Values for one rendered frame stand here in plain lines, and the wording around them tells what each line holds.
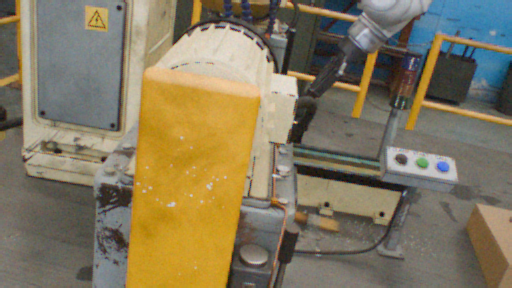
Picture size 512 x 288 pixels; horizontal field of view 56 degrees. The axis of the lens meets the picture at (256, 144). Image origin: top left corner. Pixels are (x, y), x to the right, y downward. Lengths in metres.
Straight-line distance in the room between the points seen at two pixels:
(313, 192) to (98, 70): 0.66
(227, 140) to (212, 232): 0.12
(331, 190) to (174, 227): 0.85
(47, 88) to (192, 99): 0.80
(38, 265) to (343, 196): 0.80
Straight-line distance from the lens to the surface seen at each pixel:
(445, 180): 1.22
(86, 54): 1.23
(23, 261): 1.14
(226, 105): 0.52
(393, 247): 1.33
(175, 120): 0.54
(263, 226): 0.68
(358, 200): 1.43
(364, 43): 1.23
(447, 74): 5.97
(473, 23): 6.41
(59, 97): 1.29
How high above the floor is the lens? 1.51
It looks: 24 degrees down
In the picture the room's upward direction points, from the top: 11 degrees clockwise
